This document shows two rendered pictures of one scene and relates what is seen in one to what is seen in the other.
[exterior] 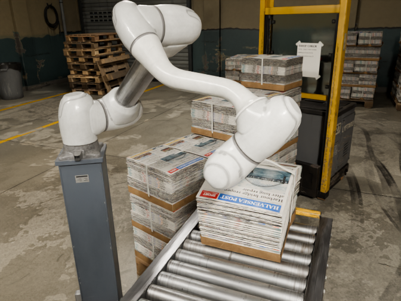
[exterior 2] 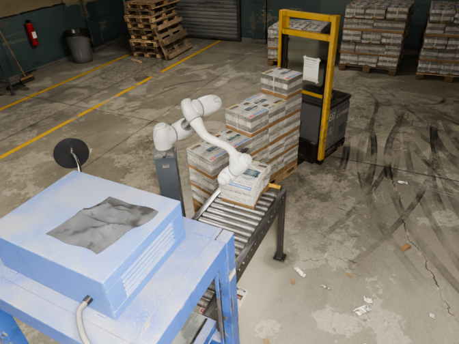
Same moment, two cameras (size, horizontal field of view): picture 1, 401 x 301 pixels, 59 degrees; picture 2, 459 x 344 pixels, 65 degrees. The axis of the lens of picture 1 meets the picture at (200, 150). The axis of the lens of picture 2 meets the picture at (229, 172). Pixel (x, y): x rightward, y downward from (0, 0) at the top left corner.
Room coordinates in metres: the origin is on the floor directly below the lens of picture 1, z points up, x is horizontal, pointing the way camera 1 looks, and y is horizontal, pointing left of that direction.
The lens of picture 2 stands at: (-1.24, -0.29, 2.65)
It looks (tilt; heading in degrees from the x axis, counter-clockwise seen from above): 34 degrees down; 5
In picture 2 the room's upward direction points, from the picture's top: 3 degrees counter-clockwise
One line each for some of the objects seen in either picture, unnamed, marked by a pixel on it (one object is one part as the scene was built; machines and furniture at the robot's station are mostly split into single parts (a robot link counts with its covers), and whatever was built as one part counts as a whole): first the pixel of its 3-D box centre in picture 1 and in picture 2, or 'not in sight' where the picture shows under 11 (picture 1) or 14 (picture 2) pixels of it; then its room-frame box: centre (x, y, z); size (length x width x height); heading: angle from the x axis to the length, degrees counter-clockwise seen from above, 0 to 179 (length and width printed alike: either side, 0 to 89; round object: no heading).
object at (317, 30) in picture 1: (299, 53); (305, 64); (3.11, -0.86, 1.27); 0.57 x 0.01 x 0.65; 49
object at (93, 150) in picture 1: (80, 147); (164, 150); (1.53, 0.55, 1.03); 0.22 x 0.18 x 0.06; 9
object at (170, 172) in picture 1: (213, 194); (240, 165); (2.22, -0.09, 0.42); 1.17 x 0.39 x 0.83; 139
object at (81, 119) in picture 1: (79, 116); (162, 135); (1.56, 0.54, 1.17); 0.18 x 0.16 x 0.22; 131
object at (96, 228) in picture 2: not in sight; (102, 217); (-0.24, 0.29, 1.78); 0.32 x 0.28 x 0.05; 67
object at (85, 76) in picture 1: (98, 62); (155, 25); (8.59, 2.36, 0.65); 1.33 x 0.94 x 1.30; 161
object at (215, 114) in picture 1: (225, 116); (246, 119); (2.33, -0.17, 0.95); 0.38 x 0.29 x 0.23; 49
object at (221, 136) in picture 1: (225, 129); (246, 125); (2.32, -0.17, 0.86); 0.38 x 0.29 x 0.04; 49
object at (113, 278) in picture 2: not in sight; (91, 233); (-0.20, 0.38, 1.65); 0.60 x 0.45 x 0.20; 67
